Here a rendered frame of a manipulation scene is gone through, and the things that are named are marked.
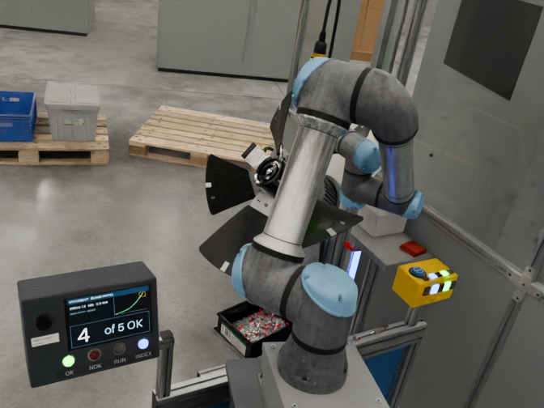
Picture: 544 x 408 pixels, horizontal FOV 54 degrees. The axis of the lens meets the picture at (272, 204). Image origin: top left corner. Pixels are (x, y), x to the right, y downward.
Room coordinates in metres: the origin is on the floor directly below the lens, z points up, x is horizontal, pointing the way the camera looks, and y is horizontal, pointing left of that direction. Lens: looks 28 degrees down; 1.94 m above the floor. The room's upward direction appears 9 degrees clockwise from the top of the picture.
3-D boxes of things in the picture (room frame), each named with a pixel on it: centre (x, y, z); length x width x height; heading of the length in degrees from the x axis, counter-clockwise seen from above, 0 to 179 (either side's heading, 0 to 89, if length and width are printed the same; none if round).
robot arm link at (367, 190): (1.30, -0.23, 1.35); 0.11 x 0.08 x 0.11; 63
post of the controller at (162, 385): (0.94, 0.20, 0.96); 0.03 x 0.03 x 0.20; 32
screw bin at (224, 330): (1.27, -0.02, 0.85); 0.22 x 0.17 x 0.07; 136
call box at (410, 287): (1.38, -0.51, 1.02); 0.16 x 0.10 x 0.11; 122
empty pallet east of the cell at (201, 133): (4.61, 0.67, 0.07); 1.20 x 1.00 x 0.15; 89
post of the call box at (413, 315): (1.38, -0.51, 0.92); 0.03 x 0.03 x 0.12; 32
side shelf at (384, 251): (1.91, -0.47, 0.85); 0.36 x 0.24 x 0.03; 32
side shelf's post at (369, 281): (1.91, -0.47, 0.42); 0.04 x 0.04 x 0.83; 32
